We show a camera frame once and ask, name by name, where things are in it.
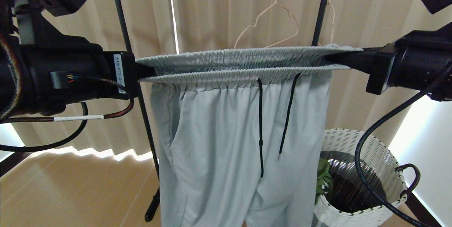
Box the green garment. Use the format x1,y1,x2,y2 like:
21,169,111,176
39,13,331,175
315,157,334,205

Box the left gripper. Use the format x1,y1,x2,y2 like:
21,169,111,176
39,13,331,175
19,42,137,115

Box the pale grey shorts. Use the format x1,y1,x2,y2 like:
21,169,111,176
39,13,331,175
136,44,363,227

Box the white laundry basket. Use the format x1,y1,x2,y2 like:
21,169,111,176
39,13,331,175
313,128,421,227

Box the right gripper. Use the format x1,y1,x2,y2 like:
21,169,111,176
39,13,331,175
366,22,452,102

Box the beige curtain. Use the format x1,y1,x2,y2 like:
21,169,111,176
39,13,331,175
0,0,452,162

